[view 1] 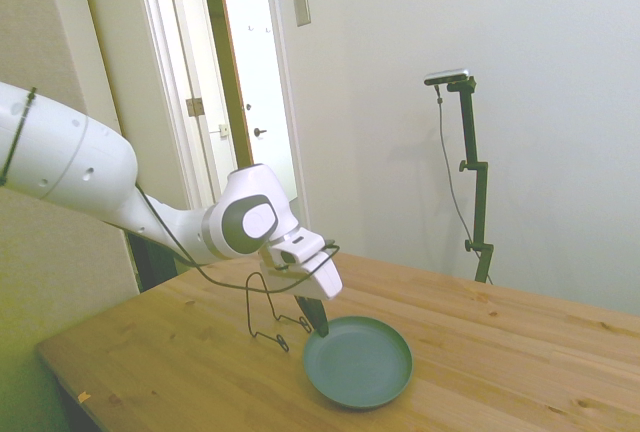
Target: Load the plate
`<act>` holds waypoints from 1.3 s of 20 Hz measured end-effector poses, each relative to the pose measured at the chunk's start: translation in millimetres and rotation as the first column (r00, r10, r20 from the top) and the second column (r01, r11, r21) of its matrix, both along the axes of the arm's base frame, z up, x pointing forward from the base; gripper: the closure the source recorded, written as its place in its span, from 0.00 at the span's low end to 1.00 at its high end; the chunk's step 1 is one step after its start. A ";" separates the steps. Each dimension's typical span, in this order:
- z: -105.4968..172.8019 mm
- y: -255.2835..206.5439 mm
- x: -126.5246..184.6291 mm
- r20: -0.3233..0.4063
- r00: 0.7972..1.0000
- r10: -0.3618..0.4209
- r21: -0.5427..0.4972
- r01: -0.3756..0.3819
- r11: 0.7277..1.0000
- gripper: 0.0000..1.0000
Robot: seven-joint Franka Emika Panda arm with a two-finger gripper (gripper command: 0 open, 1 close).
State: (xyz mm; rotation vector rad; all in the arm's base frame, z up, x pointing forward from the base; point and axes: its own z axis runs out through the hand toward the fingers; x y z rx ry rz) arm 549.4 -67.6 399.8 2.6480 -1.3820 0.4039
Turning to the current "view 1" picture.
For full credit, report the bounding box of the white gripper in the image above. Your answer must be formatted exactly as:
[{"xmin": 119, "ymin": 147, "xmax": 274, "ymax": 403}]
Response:
[{"xmin": 258, "ymin": 251, "xmax": 344, "ymax": 338}]

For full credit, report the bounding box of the green round plate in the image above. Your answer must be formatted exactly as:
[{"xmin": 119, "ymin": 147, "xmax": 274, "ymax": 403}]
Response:
[{"xmin": 302, "ymin": 315, "xmax": 414, "ymax": 411}]

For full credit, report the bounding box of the white door brown edge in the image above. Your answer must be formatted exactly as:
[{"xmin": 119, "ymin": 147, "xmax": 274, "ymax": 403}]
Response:
[{"xmin": 215, "ymin": 0, "xmax": 299, "ymax": 203}]

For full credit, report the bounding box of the black wire plate stand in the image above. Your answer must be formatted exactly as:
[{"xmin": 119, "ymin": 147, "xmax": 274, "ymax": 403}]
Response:
[{"xmin": 246, "ymin": 271, "xmax": 314, "ymax": 353}]

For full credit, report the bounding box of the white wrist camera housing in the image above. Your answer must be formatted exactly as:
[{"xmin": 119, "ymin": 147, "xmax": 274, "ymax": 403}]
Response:
[{"xmin": 263, "ymin": 230, "xmax": 329, "ymax": 273}]

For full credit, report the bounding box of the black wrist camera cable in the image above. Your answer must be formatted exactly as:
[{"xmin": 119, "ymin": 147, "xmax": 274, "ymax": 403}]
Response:
[{"xmin": 0, "ymin": 85, "xmax": 342, "ymax": 296}]

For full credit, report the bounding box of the black jointed camera stand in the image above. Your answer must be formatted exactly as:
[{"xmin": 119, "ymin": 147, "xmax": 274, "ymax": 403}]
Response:
[{"xmin": 446, "ymin": 76, "xmax": 495, "ymax": 284}]

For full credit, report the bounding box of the silver black exterior camera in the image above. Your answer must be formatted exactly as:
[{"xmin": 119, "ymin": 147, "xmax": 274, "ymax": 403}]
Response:
[{"xmin": 423, "ymin": 67, "xmax": 472, "ymax": 87}]

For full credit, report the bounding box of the white door frame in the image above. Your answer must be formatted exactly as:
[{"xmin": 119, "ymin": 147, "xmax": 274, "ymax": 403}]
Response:
[{"xmin": 132, "ymin": 0, "xmax": 314, "ymax": 233}]

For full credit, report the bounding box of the grey wall switch plate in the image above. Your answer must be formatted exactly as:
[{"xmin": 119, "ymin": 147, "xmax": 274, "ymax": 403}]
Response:
[{"xmin": 292, "ymin": 0, "xmax": 312, "ymax": 28}]

